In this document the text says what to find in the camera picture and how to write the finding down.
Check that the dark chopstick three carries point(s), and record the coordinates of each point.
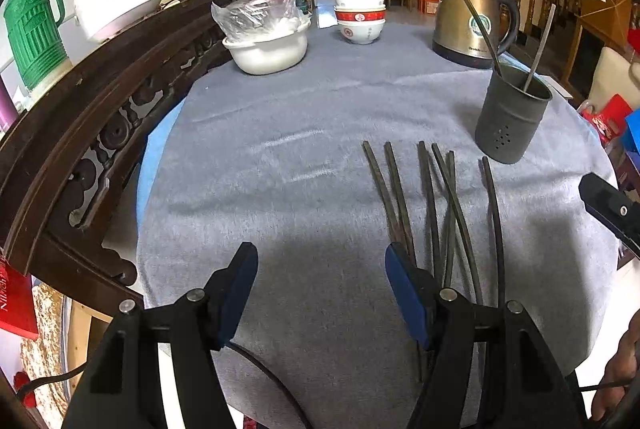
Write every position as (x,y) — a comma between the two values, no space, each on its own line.
(431,211)

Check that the dark chopstick five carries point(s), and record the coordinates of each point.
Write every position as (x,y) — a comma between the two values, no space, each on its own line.
(451,223)

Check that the dark chopstick seven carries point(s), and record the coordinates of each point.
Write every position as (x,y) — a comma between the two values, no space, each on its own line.
(464,32)

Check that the dark chopstick eight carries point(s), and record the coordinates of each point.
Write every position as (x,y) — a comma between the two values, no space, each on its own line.
(540,49)

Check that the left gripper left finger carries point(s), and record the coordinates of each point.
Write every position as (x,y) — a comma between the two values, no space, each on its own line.
(227,291)

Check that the beige sofa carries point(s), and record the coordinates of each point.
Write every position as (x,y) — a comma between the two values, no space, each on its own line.
(615,75)

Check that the dark chopstick four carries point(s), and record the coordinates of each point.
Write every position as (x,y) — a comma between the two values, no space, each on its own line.
(459,218)

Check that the dark chopstick one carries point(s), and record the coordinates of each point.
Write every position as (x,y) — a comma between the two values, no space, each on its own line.
(396,234)

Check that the gold electric kettle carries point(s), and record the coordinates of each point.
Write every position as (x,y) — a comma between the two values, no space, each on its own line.
(505,28)

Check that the green thermos jug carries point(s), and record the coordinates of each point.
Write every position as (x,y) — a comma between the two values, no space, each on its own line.
(36,44)

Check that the dark carved wooden sideboard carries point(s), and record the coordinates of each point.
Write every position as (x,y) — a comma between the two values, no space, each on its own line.
(66,161)

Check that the dark chopstick two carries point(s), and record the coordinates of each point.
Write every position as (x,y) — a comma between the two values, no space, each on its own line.
(404,224)

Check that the dark metal utensil holder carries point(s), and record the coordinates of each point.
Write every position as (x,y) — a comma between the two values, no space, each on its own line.
(510,114)

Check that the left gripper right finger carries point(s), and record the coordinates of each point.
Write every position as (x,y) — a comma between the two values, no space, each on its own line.
(415,291)

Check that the orange boxes on floor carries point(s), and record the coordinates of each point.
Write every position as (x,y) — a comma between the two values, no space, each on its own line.
(428,7)

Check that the stacked red white bowls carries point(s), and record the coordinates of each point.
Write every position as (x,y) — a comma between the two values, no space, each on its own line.
(360,21)

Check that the person right hand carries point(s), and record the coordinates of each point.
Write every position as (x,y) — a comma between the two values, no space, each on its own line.
(622,367)

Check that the white basin with plastic bag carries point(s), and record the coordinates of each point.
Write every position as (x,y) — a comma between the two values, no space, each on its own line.
(263,36)

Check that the dark chopstick six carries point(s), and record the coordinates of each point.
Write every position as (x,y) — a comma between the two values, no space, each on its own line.
(496,225)

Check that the grey table cloth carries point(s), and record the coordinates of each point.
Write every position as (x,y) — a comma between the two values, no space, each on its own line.
(278,161)

